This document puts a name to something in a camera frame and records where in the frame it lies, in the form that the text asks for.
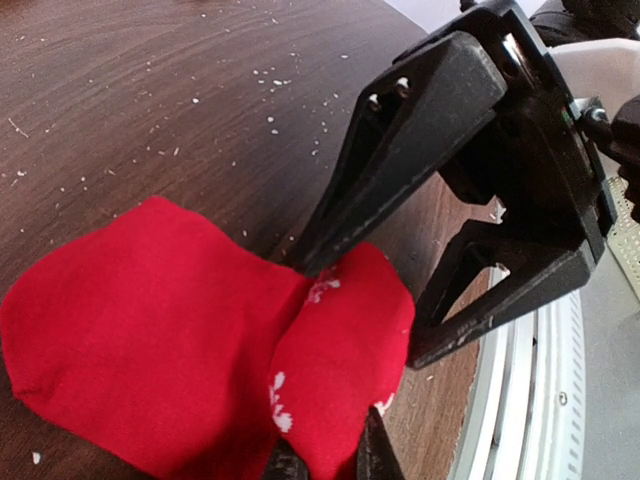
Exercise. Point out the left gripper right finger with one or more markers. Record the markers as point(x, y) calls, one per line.
point(375, 458)

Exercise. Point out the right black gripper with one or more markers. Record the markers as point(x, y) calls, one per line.
point(534, 155)

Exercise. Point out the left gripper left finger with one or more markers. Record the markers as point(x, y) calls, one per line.
point(285, 464)

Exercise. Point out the red sock with stripes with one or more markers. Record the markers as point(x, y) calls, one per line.
point(162, 341)

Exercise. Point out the front aluminium rail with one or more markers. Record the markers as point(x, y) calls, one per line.
point(526, 416)

